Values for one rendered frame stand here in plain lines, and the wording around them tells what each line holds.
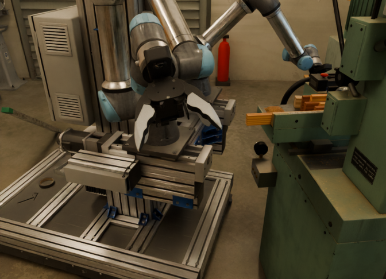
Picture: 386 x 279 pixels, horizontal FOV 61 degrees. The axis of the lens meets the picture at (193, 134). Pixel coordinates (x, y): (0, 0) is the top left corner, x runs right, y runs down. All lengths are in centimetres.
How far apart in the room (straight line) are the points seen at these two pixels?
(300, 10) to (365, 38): 333
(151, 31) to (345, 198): 75
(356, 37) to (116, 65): 70
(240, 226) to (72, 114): 117
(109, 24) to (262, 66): 339
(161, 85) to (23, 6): 405
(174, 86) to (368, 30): 53
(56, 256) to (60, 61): 92
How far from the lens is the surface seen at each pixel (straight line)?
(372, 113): 107
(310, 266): 130
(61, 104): 159
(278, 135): 123
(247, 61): 429
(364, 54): 97
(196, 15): 411
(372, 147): 108
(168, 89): 63
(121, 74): 113
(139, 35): 75
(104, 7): 109
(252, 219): 215
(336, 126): 108
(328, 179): 118
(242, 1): 175
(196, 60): 87
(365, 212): 109
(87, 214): 193
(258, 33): 423
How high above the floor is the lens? 145
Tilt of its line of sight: 29 degrees down
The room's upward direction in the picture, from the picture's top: straight up
